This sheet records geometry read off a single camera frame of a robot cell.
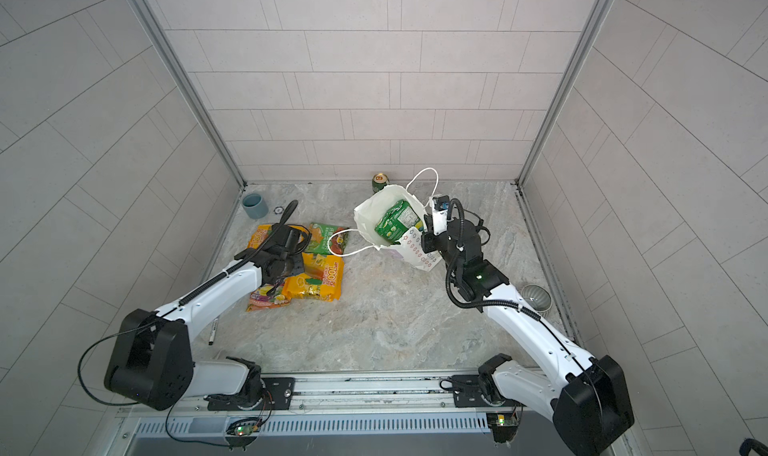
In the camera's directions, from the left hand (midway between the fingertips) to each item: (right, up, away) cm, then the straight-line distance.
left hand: (302, 257), depth 88 cm
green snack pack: (+28, +11, +3) cm, 31 cm away
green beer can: (+22, +24, +16) cm, 36 cm away
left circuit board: (-5, -33, -24) cm, 41 cm away
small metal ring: (-16, +14, +20) cm, 29 cm away
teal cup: (-22, +15, +15) cm, 31 cm away
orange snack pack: (+7, -6, -4) cm, 10 cm away
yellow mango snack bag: (-16, +6, +5) cm, 18 cm away
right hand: (+35, +13, -12) cm, 39 cm away
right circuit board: (+54, -35, -19) cm, 67 cm away
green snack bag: (+5, +5, +8) cm, 11 cm away
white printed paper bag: (+20, +13, -2) cm, 23 cm away
